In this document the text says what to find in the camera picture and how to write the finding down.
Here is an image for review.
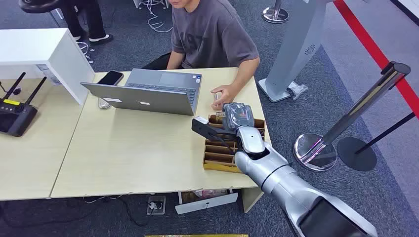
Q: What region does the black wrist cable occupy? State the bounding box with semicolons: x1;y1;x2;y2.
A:
215;136;237;156

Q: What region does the wooden card organizer box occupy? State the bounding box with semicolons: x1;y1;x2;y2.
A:
202;112;266;174

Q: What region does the white shelf box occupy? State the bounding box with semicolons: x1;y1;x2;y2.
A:
0;28;96;106

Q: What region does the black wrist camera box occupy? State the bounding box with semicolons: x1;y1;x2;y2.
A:
191;116;232;142

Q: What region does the black floor cable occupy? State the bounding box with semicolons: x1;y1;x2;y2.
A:
0;196;155;228

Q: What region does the black round seat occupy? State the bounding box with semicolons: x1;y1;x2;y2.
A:
18;0;66;14

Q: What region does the wooden desk leg panel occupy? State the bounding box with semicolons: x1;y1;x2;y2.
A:
241;186;264;214

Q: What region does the white cable bundle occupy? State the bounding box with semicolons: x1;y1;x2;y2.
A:
138;0;174;34

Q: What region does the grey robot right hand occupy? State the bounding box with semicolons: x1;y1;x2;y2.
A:
222;102;255;132

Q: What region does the black cable with plug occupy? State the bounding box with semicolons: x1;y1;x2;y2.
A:
0;81;22;96

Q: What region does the chrome stanchion base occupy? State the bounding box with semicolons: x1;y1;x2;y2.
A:
261;0;290;24

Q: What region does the grey kiosk stand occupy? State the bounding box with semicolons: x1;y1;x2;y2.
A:
257;0;338;103

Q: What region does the white cable on carpet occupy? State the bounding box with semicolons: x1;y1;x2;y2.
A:
76;40;96;65

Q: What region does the person's left hand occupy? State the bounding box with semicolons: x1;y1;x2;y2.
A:
210;84;242;111

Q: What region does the white storage box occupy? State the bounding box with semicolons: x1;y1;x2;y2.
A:
175;190;239;216

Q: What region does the floor power outlet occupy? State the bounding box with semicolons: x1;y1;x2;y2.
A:
146;196;167;216

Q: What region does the pink plastic bag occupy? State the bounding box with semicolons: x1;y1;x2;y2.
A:
193;190;230;200

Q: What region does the clear plastic bag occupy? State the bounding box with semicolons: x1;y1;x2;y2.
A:
286;81;309;100

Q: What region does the thin white floor cable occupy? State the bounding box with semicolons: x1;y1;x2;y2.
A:
82;195;124;204

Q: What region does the chrome stanchion post with base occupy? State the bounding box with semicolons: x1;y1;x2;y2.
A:
293;61;412;172

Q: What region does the standing person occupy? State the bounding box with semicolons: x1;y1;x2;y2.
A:
60;0;114;45

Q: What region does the grey laptop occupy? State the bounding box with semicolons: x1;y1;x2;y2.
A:
80;68;203;117

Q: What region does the black pole with round base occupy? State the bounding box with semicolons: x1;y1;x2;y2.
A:
336;112;417;172

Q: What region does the black controller with antennas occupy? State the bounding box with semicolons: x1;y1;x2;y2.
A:
0;72;47;138

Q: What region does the black smartphone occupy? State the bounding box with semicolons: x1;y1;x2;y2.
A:
97;70;125;86

